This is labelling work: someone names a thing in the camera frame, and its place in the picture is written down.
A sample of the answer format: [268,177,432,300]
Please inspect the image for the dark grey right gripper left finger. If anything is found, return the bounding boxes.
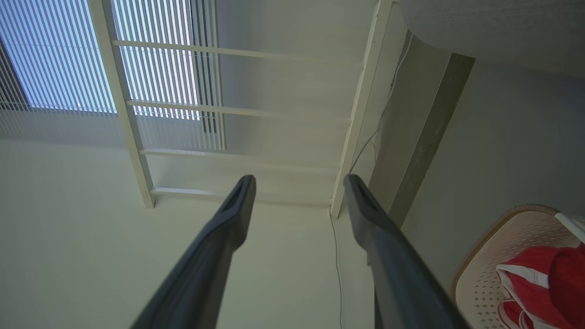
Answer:
[131,175,257,329]

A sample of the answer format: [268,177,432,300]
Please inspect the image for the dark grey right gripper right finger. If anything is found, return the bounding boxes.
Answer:
[343,174,470,329]

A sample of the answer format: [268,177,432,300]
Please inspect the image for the beige perforated laundry basket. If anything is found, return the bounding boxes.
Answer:
[451,205,585,329]

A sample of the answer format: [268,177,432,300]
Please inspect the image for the white open shelf rack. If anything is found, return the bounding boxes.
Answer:
[90,0,394,219]

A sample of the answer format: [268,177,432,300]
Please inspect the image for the red and white garment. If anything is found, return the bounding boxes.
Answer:
[496,244,585,329]

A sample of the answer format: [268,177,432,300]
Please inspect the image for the white vertical window blinds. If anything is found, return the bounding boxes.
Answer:
[0,0,227,151]

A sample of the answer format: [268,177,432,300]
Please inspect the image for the thin white cable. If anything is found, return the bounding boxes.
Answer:
[330,34,414,329]

